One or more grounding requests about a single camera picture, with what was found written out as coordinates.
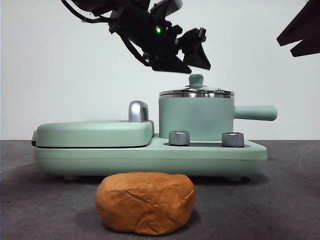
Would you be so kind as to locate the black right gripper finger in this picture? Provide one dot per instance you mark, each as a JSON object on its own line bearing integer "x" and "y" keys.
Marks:
{"x": 303, "y": 27}
{"x": 308, "y": 47}

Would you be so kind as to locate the silver control knob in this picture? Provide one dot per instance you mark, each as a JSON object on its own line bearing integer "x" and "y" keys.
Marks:
{"x": 179, "y": 138}
{"x": 233, "y": 140}

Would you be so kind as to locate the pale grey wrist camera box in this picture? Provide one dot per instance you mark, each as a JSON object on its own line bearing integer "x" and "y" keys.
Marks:
{"x": 166, "y": 6}

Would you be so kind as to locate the brown potato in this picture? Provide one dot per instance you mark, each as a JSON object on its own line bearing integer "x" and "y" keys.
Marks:
{"x": 145, "y": 202}

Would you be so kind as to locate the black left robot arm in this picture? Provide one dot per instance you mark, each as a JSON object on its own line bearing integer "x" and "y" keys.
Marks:
{"x": 142, "y": 25}

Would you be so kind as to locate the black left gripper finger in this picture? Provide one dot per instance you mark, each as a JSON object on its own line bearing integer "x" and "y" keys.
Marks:
{"x": 172, "y": 65}
{"x": 195, "y": 53}

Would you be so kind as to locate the green griddle cover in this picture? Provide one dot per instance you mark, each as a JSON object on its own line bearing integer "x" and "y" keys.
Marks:
{"x": 92, "y": 133}

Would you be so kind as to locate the green breakfast machine base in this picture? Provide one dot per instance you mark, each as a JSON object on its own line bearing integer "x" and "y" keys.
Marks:
{"x": 150, "y": 160}

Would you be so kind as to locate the glass lid with green knob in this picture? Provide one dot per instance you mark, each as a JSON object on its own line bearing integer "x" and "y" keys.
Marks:
{"x": 196, "y": 80}

